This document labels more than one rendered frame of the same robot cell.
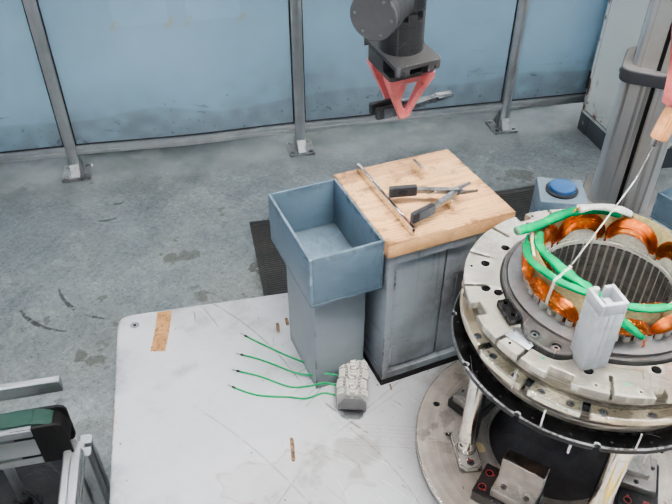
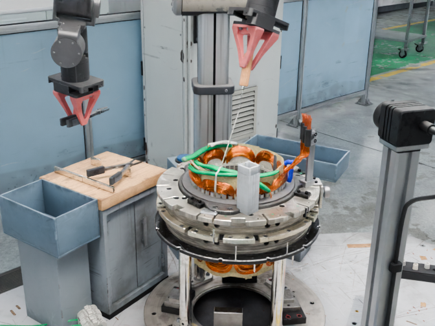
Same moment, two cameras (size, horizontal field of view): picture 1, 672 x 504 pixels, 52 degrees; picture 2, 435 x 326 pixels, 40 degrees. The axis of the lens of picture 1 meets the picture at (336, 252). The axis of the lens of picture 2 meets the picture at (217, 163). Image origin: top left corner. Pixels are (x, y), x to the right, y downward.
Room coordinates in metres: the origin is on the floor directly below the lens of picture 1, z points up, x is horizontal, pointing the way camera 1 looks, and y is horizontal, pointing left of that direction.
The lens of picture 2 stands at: (-0.31, 0.28, 1.57)
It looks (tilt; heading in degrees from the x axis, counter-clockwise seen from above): 22 degrees down; 329
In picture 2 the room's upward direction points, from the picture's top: 1 degrees clockwise
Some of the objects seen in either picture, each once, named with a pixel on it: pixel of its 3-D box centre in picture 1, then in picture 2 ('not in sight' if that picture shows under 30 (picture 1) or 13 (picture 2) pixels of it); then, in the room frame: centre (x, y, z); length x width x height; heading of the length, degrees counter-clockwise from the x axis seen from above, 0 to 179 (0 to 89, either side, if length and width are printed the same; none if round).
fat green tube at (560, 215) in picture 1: (567, 218); (206, 151); (0.65, -0.27, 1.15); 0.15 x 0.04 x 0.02; 104
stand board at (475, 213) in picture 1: (420, 198); (105, 178); (0.83, -0.12, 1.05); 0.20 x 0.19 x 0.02; 113
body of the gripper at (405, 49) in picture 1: (402, 32); (75, 69); (0.86, -0.08, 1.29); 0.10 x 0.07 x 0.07; 23
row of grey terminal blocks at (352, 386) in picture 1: (352, 384); (90, 322); (0.70, -0.03, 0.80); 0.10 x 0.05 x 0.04; 176
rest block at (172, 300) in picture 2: (475, 394); (177, 296); (0.65, -0.21, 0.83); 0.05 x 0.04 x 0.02; 132
